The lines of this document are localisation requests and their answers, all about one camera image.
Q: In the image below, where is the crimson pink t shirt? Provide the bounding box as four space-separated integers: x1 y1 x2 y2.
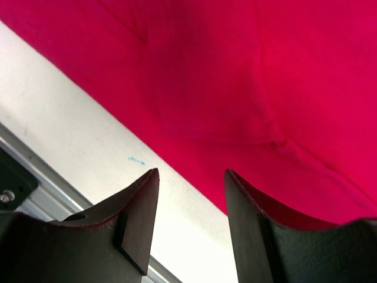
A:
1 1 376 224

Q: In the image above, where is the aluminium front rail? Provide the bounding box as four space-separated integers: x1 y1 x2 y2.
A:
0 123 180 283

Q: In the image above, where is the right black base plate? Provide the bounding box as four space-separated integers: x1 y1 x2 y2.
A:
0 149 39 211

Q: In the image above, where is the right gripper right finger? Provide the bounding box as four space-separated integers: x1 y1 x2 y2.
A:
224 169 376 282

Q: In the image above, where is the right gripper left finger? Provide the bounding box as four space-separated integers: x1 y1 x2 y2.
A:
1 169 159 282

